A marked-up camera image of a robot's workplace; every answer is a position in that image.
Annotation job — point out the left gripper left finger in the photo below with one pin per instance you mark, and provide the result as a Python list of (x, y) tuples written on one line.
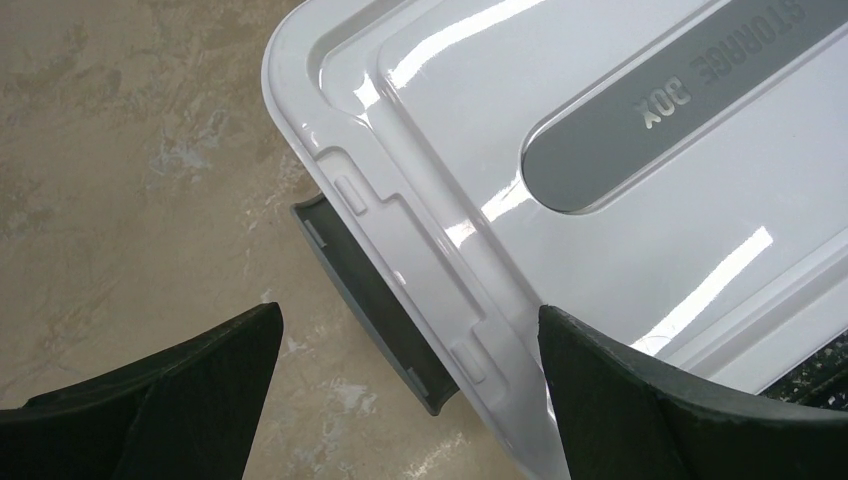
[(190, 411)]

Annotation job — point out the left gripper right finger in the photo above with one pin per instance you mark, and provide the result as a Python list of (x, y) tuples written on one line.
[(622, 414)]

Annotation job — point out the pink plastic bin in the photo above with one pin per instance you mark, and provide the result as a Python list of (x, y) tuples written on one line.
[(373, 304)]

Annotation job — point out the white rectangular tray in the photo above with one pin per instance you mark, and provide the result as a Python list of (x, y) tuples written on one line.
[(671, 173)]

